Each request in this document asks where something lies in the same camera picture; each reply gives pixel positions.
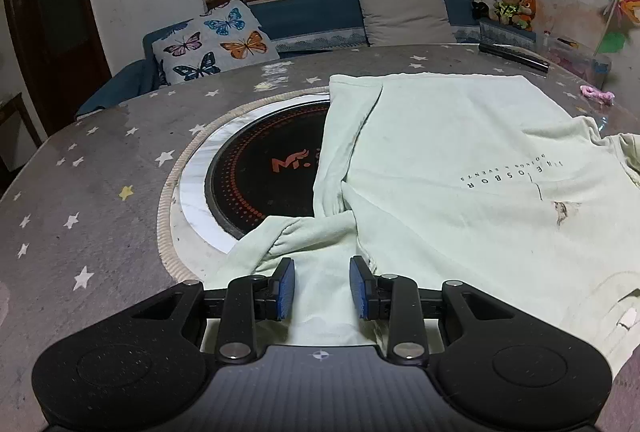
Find clear plastic storage box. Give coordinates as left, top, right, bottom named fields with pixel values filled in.
left=540, top=32, right=612, bottom=89

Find colourful pinwheel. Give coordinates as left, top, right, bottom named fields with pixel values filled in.
left=596, top=0, right=639, bottom=53

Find grey star tablecloth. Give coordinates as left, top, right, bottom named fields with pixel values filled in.
left=0, top=42, right=640, bottom=432

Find orange green plush toys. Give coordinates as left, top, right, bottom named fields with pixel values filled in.
left=489, top=0, right=537, bottom=32

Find beige pillow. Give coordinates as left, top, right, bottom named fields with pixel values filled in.
left=359, top=0, right=456, bottom=47

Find blue sofa bench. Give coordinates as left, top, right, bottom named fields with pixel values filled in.
left=74, top=0, right=539, bottom=118

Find dark door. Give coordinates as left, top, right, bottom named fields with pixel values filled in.
left=4, top=0, right=112, bottom=135

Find butterfly print pillow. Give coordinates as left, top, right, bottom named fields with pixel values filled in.
left=152, top=0, right=280, bottom=86

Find pale green shirt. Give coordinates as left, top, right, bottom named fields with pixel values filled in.
left=205, top=73, right=639, bottom=370

